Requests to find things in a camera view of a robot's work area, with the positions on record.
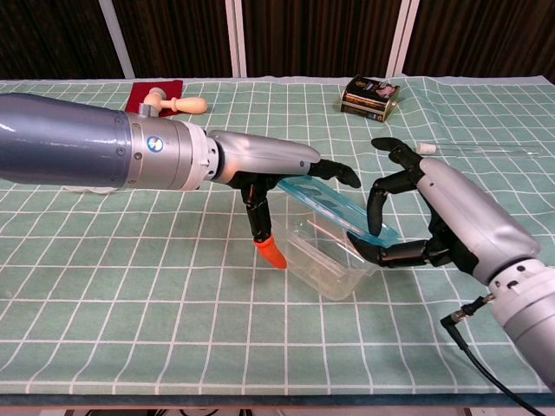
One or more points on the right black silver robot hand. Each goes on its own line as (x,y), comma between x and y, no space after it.
(468,208)

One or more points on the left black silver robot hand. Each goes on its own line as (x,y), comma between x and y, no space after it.
(260,149)

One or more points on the blue translucent plastic tray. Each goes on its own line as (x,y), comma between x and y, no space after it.
(329,201)

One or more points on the clear plastic container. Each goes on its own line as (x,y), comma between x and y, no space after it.
(321,264)

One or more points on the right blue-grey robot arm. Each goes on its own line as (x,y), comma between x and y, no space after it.
(533,303)

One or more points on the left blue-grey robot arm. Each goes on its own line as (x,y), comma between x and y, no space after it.
(65,141)

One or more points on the glass tube with white stopper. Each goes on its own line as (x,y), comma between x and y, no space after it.
(427,149)

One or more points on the small wooden mallet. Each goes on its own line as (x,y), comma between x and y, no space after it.
(186,105)

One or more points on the black luncheon meat tin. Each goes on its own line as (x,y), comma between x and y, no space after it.
(368,100)

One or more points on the dark red cloth square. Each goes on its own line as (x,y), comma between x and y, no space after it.
(139,95)

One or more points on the white flower-shaped paint palette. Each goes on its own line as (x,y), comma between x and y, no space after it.
(95,190)

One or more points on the green white checkered tablecloth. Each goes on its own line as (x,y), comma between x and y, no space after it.
(173,329)

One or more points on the white partition frame post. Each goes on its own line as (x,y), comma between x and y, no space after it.
(236,39)
(403,39)
(116,39)

